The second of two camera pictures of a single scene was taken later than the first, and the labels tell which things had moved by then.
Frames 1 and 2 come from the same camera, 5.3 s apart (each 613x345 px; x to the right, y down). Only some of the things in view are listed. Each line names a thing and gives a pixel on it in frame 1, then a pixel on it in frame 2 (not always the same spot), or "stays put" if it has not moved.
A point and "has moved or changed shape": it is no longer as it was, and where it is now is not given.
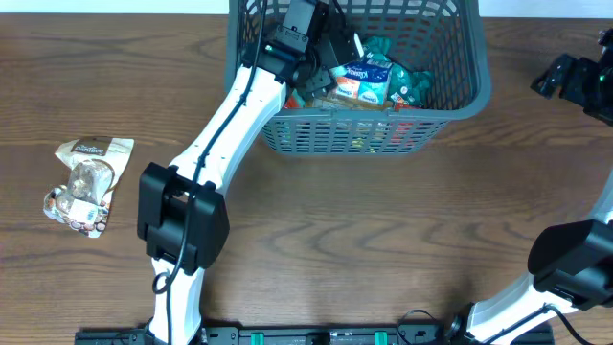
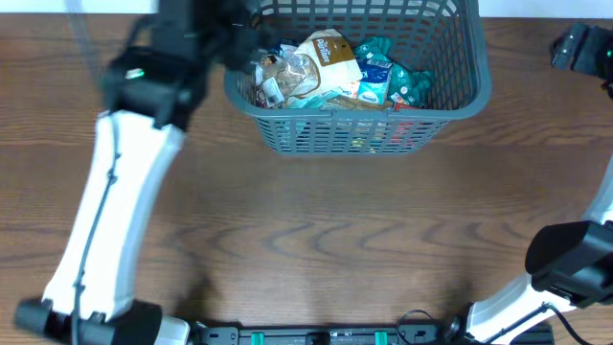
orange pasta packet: (292, 102) -> (348, 103)
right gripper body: (581, 87) -> (595, 54)
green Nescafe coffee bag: (411, 87) stays put
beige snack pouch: (96, 165) has moved or changed shape
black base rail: (294, 335) stays put
